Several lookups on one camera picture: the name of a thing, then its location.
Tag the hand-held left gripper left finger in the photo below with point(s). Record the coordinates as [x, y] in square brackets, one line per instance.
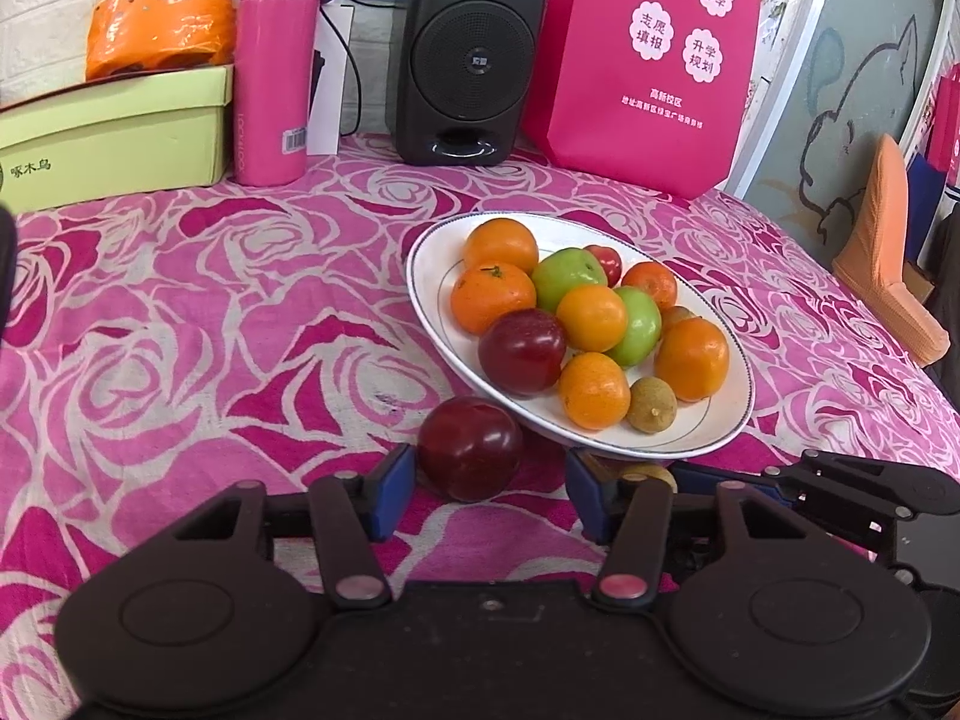
[397, 487]

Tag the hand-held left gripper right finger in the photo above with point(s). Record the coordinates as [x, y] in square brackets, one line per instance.
[583, 491]

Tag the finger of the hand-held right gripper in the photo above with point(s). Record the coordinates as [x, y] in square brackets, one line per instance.
[712, 475]
[832, 532]

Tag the white plate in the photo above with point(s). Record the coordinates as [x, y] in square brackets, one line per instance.
[697, 427]

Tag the small brown kiwi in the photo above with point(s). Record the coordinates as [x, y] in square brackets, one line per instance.
[646, 474]
[679, 316]
[651, 405]

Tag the dark red apple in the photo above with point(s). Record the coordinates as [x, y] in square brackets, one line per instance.
[521, 351]
[470, 448]

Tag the small green apple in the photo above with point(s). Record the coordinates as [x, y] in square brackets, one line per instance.
[641, 330]

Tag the yellowish orange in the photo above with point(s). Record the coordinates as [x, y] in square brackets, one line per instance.
[591, 317]

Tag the small orange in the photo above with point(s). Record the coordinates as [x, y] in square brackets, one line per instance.
[651, 283]

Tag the orange with green stem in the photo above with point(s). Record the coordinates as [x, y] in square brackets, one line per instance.
[491, 298]

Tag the large green apple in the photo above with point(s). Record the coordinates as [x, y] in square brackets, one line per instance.
[564, 276]

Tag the small red apple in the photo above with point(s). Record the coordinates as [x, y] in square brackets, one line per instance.
[607, 261]

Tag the large orange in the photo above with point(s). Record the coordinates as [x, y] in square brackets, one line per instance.
[501, 244]

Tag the pink rose tablecloth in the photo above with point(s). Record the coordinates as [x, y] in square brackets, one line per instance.
[187, 330]

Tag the blue board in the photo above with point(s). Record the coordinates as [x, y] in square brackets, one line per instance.
[922, 199]

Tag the pink tote bag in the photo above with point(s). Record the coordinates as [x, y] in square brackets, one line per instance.
[645, 112]

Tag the white box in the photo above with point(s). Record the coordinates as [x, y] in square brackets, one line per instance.
[326, 112]

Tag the grey door with cat drawing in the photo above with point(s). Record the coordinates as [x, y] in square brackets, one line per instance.
[832, 90]

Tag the pink bags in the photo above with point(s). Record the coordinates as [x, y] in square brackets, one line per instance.
[949, 127]

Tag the black speaker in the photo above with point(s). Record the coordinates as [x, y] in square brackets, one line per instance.
[469, 60]

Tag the pink thermos bottle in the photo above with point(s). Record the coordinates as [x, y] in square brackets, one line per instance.
[274, 67]

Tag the green shoe box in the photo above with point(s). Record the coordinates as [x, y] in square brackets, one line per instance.
[112, 142]

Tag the dark object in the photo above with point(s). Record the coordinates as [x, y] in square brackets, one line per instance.
[6, 270]

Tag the orange paper cup pack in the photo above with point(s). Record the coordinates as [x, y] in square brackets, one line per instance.
[157, 22]

